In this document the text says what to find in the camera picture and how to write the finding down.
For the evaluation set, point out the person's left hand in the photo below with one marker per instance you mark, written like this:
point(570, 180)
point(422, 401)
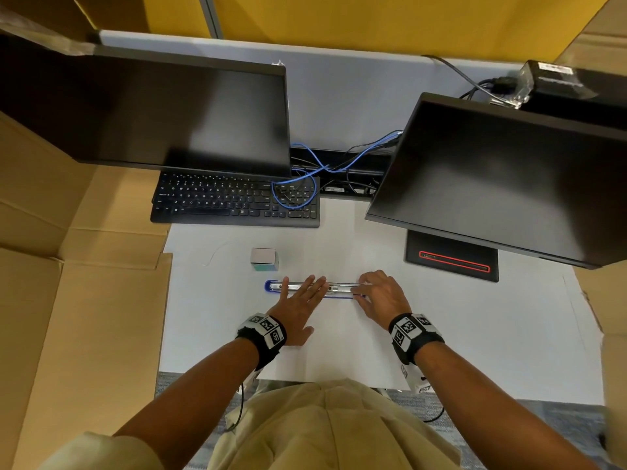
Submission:
point(294, 313)

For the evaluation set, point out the person's right hand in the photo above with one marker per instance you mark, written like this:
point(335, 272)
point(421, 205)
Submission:
point(387, 300)

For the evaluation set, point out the blue stapler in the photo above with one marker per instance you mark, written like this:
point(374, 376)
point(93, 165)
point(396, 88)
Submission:
point(343, 290)

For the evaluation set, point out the small staple box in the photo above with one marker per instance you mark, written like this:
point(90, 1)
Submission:
point(263, 256)

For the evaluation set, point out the person's left forearm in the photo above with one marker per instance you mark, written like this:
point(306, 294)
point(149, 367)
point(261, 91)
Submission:
point(196, 401)

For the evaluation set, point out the person's right forearm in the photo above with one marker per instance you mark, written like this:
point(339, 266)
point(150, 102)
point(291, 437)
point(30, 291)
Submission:
point(480, 406)

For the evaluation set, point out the black left wristband with markers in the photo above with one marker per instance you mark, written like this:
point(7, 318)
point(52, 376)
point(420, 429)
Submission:
point(264, 337)

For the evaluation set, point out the black monitor base red stripe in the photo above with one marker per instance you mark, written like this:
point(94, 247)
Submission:
point(441, 242)

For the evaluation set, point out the white table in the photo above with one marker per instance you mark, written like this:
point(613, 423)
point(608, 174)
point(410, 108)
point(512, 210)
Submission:
point(490, 337)

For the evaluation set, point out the beige clothing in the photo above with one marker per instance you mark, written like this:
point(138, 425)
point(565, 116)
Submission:
point(318, 425)

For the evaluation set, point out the black keyboard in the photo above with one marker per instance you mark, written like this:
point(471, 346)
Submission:
point(210, 200)

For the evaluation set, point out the black monitor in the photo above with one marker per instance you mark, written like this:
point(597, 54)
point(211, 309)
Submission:
point(171, 112)
point(490, 181)

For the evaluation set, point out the grey desk divider panel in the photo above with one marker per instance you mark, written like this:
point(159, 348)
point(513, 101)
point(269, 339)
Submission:
point(343, 92)

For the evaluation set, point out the large cardboard box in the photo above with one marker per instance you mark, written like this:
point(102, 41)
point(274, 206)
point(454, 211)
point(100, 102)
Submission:
point(73, 313)

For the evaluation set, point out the cardboard sheet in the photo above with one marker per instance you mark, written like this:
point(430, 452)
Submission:
point(614, 362)

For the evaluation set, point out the black mini computer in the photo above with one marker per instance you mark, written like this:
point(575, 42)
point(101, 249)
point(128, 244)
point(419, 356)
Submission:
point(548, 78)

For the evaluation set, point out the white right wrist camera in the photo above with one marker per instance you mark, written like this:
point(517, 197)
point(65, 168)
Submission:
point(416, 381)

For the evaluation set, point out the grey partition post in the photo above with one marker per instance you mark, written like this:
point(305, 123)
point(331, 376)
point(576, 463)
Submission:
point(210, 14)

